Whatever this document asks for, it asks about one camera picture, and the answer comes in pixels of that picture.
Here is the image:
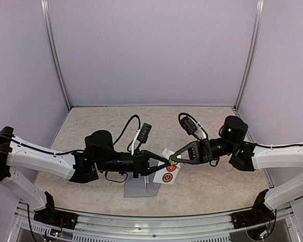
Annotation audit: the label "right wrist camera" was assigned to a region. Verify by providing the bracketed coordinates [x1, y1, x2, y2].
[178, 112, 209, 141]

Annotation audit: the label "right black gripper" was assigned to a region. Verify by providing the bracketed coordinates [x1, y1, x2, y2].
[171, 138, 237, 165]

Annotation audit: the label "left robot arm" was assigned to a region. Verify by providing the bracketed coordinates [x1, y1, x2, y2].
[0, 127, 169, 224]

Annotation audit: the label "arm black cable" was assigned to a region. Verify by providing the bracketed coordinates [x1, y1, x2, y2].
[255, 140, 303, 149]
[113, 114, 141, 147]

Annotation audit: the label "aluminium frame post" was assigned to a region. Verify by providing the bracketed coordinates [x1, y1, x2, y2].
[40, 0, 73, 112]
[234, 0, 265, 113]

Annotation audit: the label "right aluminium frame post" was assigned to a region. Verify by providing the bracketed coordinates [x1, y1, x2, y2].
[234, 0, 265, 113]

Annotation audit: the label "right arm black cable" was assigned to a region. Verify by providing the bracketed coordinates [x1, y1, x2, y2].
[255, 140, 303, 149]

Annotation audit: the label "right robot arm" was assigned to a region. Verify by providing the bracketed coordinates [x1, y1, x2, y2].
[169, 115, 303, 224]

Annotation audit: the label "left aluminium frame post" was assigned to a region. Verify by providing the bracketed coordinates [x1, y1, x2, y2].
[40, 0, 73, 112]

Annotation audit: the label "front aluminium rail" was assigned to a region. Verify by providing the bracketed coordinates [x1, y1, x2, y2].
[5, 202, 301, 241]

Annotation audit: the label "grey paper envelope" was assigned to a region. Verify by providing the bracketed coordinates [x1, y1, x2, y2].
[124, 173, 161, 198]

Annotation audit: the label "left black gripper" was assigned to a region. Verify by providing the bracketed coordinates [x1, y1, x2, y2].
[95, 149, 170, 178]

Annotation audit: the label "white sticker sheet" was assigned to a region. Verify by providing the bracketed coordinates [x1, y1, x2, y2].
[153, 148, 181, 185]

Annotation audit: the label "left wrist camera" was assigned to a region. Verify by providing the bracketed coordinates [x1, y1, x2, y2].
[131, 123, 152, 155]

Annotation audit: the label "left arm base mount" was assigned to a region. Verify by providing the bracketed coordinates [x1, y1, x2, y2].
[34, 192, 78, 230]

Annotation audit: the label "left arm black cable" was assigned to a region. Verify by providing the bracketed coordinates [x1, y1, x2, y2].
[113, 114, 141, 147]

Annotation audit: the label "green round seal sticker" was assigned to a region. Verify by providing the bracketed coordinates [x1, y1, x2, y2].
[168, 155, 179, 166]

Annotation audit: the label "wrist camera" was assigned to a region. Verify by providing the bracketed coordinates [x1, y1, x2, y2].
[131, 123, 152, 155]
[178, 112, 209, 141]

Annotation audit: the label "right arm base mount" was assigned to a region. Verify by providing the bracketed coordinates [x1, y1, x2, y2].
[231, 189, 275, 229]

